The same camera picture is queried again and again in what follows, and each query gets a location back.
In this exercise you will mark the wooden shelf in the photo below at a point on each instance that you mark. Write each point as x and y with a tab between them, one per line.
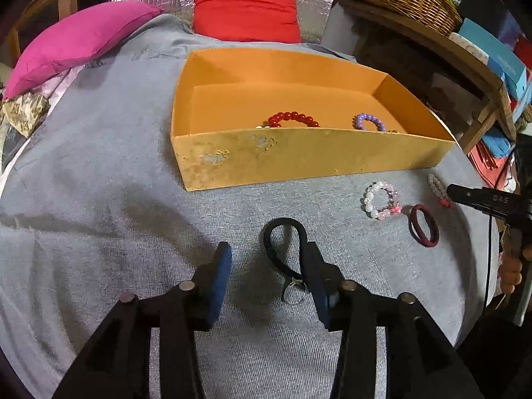
457	54

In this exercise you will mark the wicker basket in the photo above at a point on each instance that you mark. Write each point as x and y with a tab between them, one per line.
407	0

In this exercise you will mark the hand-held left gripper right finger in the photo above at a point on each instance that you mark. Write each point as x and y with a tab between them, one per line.
318	282

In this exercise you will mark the orange cardboard box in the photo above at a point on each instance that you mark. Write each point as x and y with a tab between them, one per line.
291	158

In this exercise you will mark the person's right hand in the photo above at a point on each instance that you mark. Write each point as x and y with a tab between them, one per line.
511	276

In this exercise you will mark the blue folded cloth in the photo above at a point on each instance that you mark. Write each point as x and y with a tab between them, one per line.
498	141

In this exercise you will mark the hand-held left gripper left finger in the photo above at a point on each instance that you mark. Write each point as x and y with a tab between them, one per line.
218	282

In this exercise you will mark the magenta cushion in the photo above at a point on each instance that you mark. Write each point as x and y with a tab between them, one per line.
83	41

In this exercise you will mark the small red cushion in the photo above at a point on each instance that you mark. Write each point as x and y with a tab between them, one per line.
245	8

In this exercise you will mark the grey blanket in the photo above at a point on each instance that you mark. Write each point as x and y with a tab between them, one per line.
124	216

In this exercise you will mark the white patterned box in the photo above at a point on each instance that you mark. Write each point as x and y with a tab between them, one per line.
469	48

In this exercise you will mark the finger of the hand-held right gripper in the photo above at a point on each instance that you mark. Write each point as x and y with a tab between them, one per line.
478	197

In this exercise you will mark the light blue cardboard box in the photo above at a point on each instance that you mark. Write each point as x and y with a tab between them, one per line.
498	54

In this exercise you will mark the gold patterned cloth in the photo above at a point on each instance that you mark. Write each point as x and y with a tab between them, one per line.
25	110

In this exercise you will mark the coral folded cloths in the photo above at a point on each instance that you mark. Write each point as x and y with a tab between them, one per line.
486	158

